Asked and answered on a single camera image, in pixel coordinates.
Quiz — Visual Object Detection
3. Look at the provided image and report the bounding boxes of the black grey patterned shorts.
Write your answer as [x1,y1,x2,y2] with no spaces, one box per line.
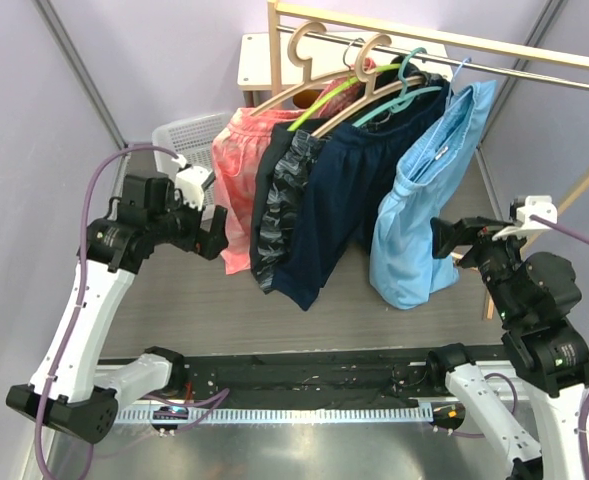
[249,69,440,296]

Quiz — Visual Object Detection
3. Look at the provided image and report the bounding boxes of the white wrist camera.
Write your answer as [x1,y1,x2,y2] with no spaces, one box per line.
[492,195,558,241]
[172,155,215,211]

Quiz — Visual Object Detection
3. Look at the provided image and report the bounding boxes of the wooden clothes rack frame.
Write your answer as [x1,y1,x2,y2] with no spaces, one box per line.
[267,0,589,321]

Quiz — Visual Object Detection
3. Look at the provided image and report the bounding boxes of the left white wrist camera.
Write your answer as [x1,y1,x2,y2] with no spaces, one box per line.
[172,155,215,211]

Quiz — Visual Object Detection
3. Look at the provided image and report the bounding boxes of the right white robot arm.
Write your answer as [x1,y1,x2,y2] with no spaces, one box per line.
[425,217,589,479]

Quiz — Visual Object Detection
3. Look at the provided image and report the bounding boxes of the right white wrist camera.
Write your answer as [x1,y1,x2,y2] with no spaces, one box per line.
[492,195,558,241]

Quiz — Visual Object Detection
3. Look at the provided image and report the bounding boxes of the lime green hanger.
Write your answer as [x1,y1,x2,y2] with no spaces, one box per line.
[286,62,403,132]

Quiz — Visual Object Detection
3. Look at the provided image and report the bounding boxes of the right wooden hanger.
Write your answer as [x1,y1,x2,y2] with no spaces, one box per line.
[312,33,423,138]

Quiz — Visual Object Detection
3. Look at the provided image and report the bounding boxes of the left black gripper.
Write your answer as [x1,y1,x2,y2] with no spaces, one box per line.
[149,184,228,260]

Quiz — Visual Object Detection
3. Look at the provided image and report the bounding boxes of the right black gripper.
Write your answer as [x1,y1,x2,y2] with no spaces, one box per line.
[430,213,535,321]

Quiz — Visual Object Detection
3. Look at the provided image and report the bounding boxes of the light blue wire hanger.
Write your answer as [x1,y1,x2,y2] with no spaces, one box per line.
[409,57,472,182]

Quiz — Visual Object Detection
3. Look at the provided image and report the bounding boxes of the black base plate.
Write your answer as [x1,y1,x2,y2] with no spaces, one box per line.
[128,344,485,411]

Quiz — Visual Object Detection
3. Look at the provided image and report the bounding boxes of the light blue shorts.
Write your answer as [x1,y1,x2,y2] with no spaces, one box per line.
[369,80,496,310]

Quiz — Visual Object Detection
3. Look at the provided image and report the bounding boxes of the teal plastic hanger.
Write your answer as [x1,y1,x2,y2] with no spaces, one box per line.
[353,47,442,128]

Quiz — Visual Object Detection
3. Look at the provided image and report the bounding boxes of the white slotted cable duct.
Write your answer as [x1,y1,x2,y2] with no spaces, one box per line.
[115,403,433,425]

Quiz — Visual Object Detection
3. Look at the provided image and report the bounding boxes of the metal hanging rod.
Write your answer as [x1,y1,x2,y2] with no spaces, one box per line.
[305,33,589,92]

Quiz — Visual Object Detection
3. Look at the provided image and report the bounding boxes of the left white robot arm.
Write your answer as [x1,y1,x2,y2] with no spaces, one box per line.
[6,165,228,445]

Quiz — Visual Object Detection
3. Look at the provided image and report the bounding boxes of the pink patterned shorts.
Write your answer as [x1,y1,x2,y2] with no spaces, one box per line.
[211,57,378,275]

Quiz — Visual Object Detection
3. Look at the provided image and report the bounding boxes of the navy blue shorts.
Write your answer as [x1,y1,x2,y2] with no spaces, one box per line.
[272,75,450,311]

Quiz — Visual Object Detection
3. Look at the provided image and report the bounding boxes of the left wooden hanger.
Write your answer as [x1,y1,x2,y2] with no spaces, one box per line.
[251,21,350,117]

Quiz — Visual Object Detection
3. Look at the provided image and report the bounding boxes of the wooden hanger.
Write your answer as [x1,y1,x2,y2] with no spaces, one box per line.
[312,33,423,138]
[251,21,350,117]

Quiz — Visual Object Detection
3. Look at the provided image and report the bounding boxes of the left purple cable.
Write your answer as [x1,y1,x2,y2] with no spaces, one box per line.
[33,143,230,480]

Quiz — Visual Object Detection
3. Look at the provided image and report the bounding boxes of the white plastic basket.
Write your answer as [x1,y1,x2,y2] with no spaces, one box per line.
[151,112,232,169]

